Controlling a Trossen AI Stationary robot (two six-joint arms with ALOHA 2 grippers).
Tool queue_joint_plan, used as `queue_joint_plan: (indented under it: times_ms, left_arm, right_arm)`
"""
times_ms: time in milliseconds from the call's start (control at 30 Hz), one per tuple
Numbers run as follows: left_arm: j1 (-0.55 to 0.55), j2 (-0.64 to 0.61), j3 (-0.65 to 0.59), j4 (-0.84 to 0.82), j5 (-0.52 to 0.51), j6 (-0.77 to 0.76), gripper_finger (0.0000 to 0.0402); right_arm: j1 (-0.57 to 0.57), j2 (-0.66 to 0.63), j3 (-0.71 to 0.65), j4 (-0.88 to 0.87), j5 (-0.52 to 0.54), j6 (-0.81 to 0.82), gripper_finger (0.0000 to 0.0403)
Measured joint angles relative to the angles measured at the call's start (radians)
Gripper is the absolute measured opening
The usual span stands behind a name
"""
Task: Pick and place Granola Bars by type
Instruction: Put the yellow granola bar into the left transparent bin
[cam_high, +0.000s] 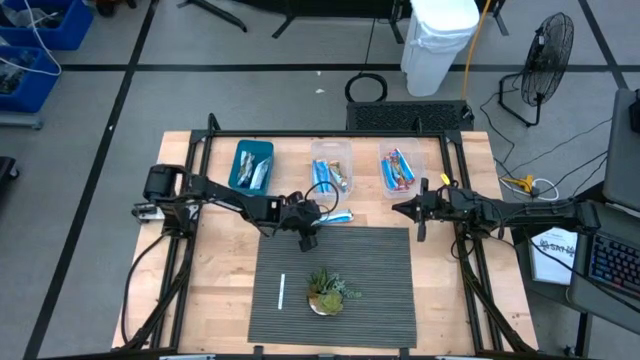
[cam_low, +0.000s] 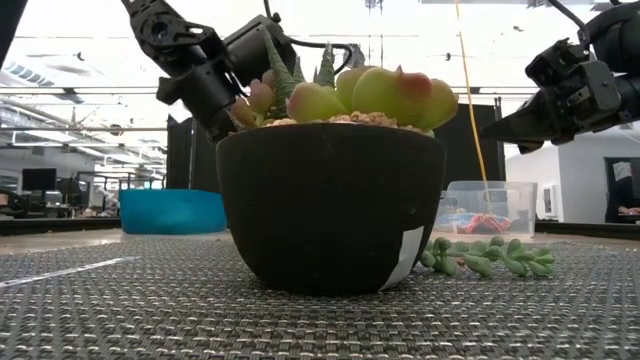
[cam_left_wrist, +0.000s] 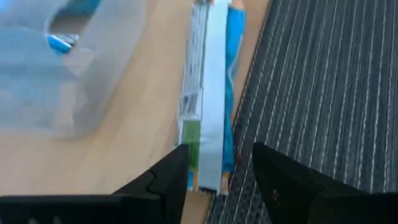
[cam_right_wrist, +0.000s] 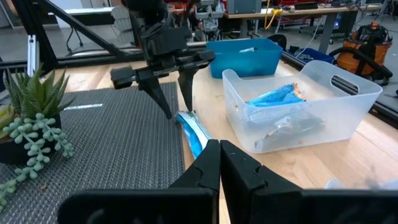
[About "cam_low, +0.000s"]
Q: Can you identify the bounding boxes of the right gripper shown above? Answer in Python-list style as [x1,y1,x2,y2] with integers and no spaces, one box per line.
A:
[479,59,626,155]

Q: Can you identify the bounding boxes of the clear plastic bin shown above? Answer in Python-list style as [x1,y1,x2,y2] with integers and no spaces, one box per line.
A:
[432,179,539,238]

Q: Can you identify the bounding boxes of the teal plastic bin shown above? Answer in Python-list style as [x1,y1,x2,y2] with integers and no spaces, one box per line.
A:
[118,188,229,236]

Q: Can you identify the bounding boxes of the succulent plant in black pot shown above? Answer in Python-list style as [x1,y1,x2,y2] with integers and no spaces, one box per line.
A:
[215,29,557,297]

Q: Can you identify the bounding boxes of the black monitor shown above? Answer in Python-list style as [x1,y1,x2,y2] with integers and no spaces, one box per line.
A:
[21,167,58,192]

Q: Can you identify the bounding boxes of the white tape strip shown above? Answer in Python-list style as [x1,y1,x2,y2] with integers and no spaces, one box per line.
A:
[0,255,142,290]

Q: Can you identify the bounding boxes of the grey woven placemat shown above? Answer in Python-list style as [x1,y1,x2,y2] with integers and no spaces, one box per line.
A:
[0,233,640,360]

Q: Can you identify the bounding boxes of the yellow hanging cable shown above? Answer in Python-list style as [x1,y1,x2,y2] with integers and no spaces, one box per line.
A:
[453,0,490,187]

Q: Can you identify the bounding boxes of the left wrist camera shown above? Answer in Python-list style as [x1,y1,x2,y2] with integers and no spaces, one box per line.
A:
[222,13,300,87]

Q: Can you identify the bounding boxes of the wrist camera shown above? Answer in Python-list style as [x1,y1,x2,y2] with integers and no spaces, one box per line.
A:
[524,38,587,87]
[222,13,300,87]

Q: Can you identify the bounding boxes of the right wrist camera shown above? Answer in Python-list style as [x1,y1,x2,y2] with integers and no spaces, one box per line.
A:
[524,38,587,87]

